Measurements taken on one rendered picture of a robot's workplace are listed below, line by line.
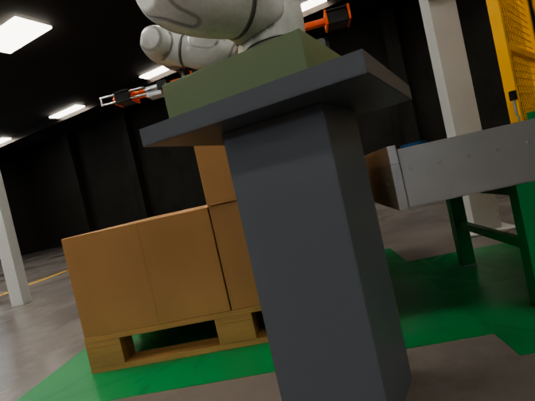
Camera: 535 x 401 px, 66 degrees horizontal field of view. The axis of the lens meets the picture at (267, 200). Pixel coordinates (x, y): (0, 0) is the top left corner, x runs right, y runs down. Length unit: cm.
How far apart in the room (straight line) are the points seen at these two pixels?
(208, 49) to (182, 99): 42
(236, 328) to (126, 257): 50
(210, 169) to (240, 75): 73
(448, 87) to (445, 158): 145
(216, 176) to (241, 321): 55
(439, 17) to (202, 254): 207
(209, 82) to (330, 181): 32
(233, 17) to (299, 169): 34
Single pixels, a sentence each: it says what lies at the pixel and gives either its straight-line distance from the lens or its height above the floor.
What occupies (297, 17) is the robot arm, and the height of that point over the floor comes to 93.
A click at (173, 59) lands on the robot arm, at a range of 137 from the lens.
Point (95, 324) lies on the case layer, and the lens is 179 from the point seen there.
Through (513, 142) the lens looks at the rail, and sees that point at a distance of 149.
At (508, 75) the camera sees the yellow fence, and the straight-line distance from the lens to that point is 236.
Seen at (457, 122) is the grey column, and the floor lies 70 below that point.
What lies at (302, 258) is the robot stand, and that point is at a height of 40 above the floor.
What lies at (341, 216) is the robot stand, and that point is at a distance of 85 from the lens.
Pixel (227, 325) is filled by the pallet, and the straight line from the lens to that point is 162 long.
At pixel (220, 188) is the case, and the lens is 152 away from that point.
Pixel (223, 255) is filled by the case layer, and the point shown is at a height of 35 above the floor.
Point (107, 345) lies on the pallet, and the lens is 180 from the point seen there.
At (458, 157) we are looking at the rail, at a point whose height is 53.
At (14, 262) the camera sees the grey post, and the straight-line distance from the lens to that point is 446.
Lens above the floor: 57
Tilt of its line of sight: 2 degrees down
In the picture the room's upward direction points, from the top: 13 degrees counter-clockwise
